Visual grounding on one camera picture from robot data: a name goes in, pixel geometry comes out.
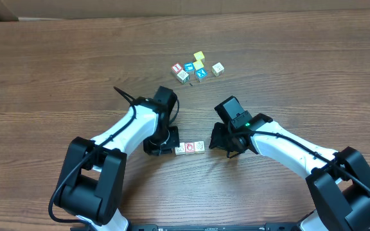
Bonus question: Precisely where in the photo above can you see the plain wooden block green side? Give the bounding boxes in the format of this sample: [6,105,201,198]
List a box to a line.
[175,142,186,155]

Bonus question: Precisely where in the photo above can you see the red O wooden block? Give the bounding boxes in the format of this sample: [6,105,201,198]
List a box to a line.
[184,142,195,155]

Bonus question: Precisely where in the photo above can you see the yellow framed wooden block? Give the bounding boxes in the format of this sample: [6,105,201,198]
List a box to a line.
[194,141,205,153]

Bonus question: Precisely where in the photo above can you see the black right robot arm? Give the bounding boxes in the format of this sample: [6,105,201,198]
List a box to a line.
[209,111,370,230]

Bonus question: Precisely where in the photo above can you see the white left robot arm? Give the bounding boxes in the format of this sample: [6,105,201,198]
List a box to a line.
[48,93,179,230]

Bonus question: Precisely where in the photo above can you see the green C wooden block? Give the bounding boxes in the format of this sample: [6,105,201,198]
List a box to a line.
[176,70,189,84]

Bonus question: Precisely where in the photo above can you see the red I wooden block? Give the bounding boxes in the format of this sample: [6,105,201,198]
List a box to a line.
[171,63,183,75]

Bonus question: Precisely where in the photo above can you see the blue X wooden block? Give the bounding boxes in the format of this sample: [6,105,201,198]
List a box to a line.
[195,68,207,82]

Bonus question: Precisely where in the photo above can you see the blue L wooden block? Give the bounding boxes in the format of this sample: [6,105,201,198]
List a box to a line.
[183,62,195,74]

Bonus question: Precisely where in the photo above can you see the plain wooden block red print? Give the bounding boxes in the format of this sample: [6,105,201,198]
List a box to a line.
[212,62,224,76]

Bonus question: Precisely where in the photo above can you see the yellow top middle block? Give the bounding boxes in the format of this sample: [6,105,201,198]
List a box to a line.
[193,60,204,71]

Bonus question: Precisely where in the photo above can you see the yellow top far block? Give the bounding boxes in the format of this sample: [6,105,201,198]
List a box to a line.
[193,51,205,63]

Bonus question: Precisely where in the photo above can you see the brown cardboard backdrop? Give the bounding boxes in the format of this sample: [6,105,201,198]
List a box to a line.
[0,0,370,21]

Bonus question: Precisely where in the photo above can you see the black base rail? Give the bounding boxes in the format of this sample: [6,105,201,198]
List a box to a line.
[127,223,301,231]

